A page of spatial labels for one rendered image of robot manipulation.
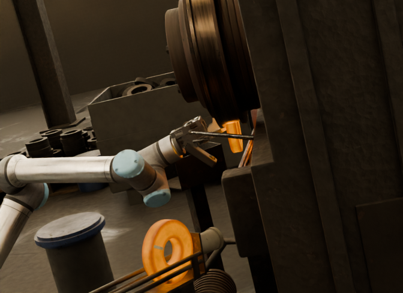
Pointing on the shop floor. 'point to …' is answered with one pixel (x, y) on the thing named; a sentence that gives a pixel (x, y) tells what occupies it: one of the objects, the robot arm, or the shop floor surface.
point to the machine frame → (328, 135)
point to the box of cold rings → (148, 120)
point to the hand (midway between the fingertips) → (231, 123)
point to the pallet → (58, 151)
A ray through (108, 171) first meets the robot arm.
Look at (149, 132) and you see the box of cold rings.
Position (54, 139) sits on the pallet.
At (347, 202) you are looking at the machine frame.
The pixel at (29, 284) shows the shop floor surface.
